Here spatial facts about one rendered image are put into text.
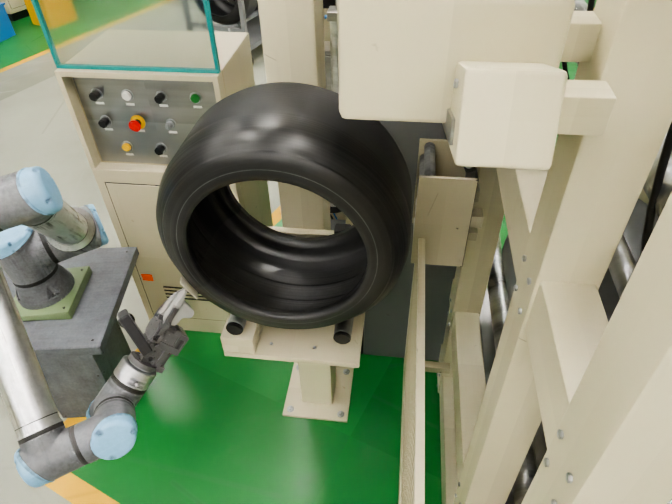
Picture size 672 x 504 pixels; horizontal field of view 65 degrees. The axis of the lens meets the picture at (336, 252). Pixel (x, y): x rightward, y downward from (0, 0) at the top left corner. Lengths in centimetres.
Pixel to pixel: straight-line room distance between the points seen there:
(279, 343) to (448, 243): 54
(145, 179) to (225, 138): 107
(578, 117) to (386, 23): 24
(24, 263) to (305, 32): 119
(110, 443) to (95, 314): 81
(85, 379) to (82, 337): 37
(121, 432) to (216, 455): 103
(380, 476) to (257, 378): 68
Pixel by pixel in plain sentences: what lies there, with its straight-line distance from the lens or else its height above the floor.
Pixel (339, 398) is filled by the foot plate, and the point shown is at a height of 1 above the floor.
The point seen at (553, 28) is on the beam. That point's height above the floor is 175.
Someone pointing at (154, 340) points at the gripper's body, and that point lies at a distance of 133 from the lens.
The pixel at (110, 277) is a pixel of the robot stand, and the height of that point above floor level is 60.
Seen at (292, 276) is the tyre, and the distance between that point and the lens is 151.
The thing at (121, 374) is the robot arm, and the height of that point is 93.
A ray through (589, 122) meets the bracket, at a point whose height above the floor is 166.
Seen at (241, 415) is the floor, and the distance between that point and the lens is 233.
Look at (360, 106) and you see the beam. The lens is 67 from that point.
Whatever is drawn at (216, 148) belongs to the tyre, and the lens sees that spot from 107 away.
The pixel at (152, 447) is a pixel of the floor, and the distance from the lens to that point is 235.
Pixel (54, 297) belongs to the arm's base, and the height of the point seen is 65.
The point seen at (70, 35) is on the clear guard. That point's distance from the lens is 198.
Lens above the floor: 195
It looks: 41 degrees down
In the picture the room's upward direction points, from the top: 2 degrees counter-clockwise
